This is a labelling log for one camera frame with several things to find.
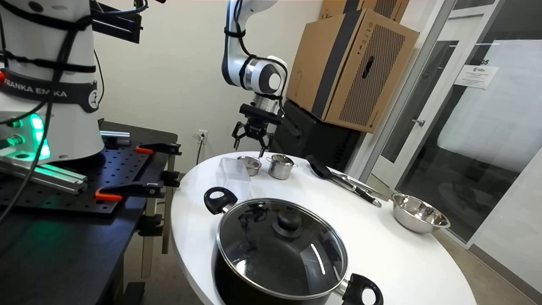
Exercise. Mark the tall silver pot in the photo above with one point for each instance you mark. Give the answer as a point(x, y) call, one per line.
point(280, 167)

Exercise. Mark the small brown cardboard box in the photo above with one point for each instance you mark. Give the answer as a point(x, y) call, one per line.
point(384, 7)

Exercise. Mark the black perforated robot bench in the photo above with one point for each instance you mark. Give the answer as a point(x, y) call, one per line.
point(69, 247)

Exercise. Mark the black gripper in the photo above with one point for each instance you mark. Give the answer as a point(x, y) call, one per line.
point(262, 117)

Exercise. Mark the black spatula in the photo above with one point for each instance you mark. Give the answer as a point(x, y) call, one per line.
point(324, 169)

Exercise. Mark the white framed glass door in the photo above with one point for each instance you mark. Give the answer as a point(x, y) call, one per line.
point(429, 84)

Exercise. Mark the silver metal mixing bowl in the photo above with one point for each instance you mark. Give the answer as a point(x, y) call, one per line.
point(419, 213)

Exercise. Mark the aluminium extrusion rail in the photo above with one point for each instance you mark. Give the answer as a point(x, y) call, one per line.
point(45, 171)

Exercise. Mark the white wall outlet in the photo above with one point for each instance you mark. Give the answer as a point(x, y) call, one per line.
point(202, 134)

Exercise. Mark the glass lid black knob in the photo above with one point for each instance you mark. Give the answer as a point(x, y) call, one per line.
point(294, 259)

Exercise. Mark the large brown cardboard box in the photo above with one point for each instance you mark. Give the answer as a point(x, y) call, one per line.
point(350, 73)

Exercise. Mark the white paper sign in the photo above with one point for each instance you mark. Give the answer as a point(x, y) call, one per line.
point(477, 76)

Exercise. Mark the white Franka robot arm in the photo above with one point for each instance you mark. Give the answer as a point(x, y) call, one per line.
point(62, 120)

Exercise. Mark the black drawer cabinet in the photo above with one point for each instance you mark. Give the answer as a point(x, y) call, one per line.
point(316, 140)

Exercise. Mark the large black cooking pot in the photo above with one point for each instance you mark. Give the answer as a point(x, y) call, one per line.
point(226, 276)

